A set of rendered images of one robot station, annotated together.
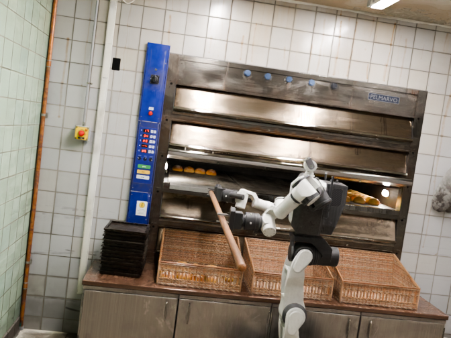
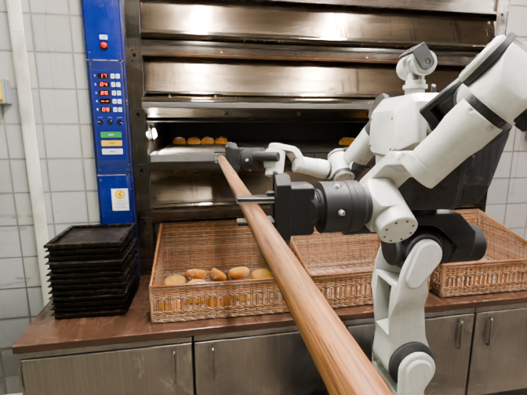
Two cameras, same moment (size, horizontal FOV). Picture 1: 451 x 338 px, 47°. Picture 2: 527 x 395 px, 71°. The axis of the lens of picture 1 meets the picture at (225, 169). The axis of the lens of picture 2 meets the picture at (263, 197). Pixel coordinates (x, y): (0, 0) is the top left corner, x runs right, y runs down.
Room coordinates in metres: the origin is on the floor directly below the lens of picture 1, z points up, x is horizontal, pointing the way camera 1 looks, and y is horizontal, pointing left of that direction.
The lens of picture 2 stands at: (1.95, 0.01, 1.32)
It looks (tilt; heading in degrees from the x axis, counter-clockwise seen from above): 11 degrees down; 356
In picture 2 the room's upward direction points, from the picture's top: straight up
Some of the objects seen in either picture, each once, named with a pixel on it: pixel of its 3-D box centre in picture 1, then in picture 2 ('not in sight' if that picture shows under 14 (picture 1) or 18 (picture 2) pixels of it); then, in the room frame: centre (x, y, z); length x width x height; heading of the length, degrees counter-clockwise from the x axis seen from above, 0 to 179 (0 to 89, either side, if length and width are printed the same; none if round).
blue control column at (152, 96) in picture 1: (147, 180); (142, 160); (4.65, 0.69, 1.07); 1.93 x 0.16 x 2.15; 6
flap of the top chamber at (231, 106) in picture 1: (296, 113); (332, 24); (3.84, -0.46, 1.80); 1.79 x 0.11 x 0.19; 96
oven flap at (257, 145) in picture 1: (291, 149); (330, 81); (3.84, -0.46, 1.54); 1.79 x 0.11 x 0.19; 96
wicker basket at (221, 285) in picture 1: (199, 258); (219, 262); (3.52, 0.09, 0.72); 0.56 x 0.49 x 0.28; 95
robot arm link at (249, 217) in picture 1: (241, 220); (308, 208); (2.55, -0.11, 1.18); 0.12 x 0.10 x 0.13; 96
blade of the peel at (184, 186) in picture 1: (209, 188); (217, 153); (3.66, 0.10, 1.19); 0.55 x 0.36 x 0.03; 96
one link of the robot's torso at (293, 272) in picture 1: (296, 285); (405, 306); (2.96, -0.50, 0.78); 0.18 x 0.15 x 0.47; 6
